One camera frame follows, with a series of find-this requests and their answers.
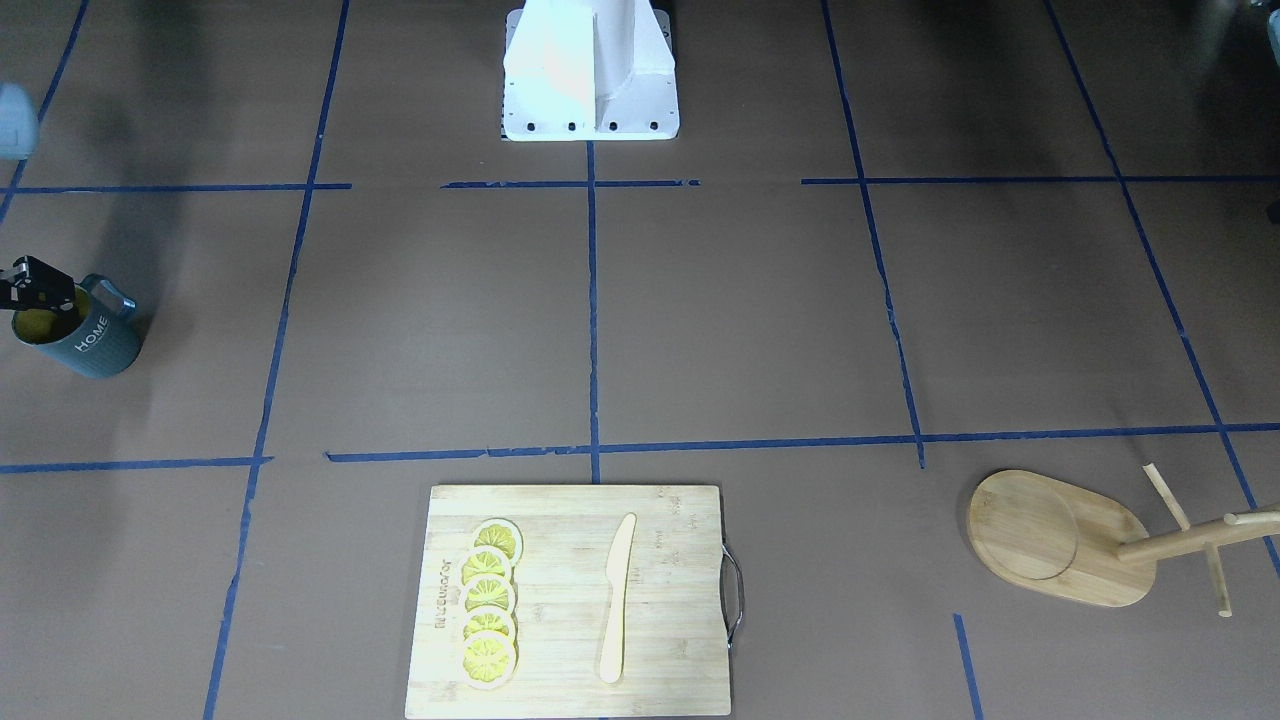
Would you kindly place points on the yellow plastic knife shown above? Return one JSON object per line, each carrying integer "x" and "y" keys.
{"x": 612, "y": 657}

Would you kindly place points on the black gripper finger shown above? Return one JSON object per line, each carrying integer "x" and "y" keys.
{"x": 31, "y": 284}

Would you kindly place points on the lemon slice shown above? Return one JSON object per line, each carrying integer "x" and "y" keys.
{"x": 489, "y": 590}
{"x": 488, "y": 618}
{"x": 489, "y": 659}
{"x": 502, "y": 534}
{"x": 485, "y": 561}

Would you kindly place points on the dark teal mug yellow inside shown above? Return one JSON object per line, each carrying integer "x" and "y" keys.
{"x": 97, "y": 342}

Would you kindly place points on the wooden cup storage rack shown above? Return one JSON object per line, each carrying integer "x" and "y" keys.
{"x": 1051, "y": 537}

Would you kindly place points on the bamboo cutting board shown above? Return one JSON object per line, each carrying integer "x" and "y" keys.
{"x": 677, "y": 641}

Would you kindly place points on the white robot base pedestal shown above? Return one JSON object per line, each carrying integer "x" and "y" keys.
{"x": 579, "y": 71}

